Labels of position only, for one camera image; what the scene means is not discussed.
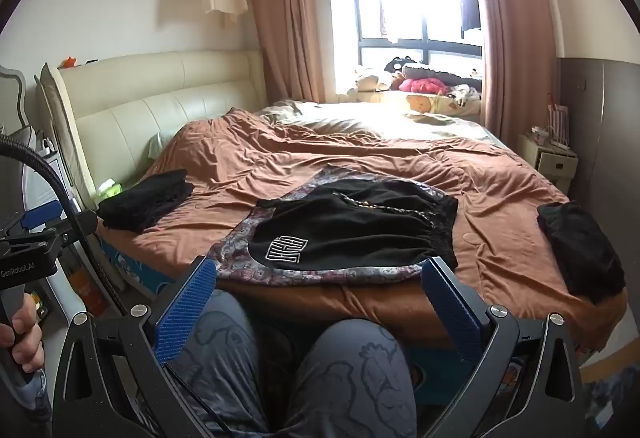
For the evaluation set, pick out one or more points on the black and white plush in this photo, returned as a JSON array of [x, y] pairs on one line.
[[402, 63]]

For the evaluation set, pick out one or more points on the orange toy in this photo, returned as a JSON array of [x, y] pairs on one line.
[[69, 63]]

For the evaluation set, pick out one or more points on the cream nightstand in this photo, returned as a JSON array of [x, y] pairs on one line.
[[547, 162]]

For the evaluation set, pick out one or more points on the person's right leg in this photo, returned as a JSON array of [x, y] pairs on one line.
[[355, 383]]

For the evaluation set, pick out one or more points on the black pants with patterned trim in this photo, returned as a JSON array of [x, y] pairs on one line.
[[350, 228]]

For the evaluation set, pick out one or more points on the red plush toy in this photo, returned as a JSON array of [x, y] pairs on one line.
[[425, 86]]

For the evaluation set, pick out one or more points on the pink curtain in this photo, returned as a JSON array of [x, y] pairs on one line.
[[285, 17], [515, 27]]

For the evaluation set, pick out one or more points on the brown duvet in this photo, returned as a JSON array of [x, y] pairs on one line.
[[505, 198]]

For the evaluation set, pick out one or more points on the folded black garment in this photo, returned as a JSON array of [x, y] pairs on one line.
[[142, 200], [580, 248]]

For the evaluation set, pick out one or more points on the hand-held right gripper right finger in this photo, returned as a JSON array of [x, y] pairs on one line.
[[452, 313]]

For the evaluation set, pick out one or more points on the pale green pillow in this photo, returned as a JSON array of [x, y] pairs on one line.
[[160, 147]]

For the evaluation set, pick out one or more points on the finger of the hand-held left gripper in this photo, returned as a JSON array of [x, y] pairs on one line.
[[45, 217]]

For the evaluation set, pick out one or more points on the dark grey wardrobe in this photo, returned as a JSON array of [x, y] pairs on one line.
[[605, 127]]

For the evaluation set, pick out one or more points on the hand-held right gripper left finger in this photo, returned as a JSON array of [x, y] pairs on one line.
[[185, 313]]

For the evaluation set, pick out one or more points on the cream quilt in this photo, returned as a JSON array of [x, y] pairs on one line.
[[370, 120]]

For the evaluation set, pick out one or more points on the window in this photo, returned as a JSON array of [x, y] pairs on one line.
[[400, 7]]

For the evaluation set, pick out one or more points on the cream padded headboard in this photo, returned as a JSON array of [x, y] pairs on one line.
[[165, 87]]

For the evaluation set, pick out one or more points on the white bedside furniture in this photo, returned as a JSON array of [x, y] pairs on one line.
[[20, 117]]

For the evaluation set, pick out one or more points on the person's left hand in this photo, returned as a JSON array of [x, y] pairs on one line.
[[27, 335]]

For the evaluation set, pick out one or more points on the beige plush bear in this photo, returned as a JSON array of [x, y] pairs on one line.
[[370, 80]]

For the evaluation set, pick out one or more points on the green tissue pack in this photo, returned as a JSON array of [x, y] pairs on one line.
[[110, 189]]

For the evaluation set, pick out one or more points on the bear print pillow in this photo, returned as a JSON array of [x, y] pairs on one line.
[[425, 103]]

